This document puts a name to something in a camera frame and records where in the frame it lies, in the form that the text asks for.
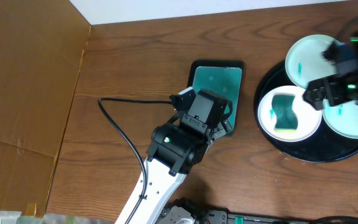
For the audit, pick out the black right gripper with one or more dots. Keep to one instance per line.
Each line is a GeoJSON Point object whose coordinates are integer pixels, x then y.
{"type": "Point", "coordinates": [317, 90]}

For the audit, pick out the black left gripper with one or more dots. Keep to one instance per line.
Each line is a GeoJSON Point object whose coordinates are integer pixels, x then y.
{"type": "Point", "coordinates": [224, 125]}

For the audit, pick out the mint plate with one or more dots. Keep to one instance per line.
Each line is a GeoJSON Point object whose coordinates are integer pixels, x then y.
{"type": "Point", "coordinates": [343, 119]}
{"type": "Point", "coordinates": [304, 61]}

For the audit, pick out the white plate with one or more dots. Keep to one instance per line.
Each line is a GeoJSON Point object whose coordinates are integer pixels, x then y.
{"type": "Point", "coordinates": [309, 119]}

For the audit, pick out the green yellow sponge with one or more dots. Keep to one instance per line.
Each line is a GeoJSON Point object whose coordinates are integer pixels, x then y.
{"type": "Point", "coordinates": [287, 120]}

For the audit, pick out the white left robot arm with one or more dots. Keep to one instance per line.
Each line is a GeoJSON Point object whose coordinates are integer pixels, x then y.
{"type": "Point", "coordinates": [152, 191]}

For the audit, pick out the black round tray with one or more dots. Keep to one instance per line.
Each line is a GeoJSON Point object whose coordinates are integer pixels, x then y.
{"type": "Point", "coordinates": [322, 146]}

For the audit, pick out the green rectangular water tray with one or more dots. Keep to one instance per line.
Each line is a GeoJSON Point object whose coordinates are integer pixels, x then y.
{"type": "Point", "coordinates": [223, 77]}

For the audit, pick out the mint plate top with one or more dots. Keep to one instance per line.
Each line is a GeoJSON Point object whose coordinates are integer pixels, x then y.
{"type": "Point", "coordinates": [304, 61]}

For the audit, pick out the brown cardboard panel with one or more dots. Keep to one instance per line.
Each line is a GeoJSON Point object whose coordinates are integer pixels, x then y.
{"type": "Point", "coordinates": [41, 50]}

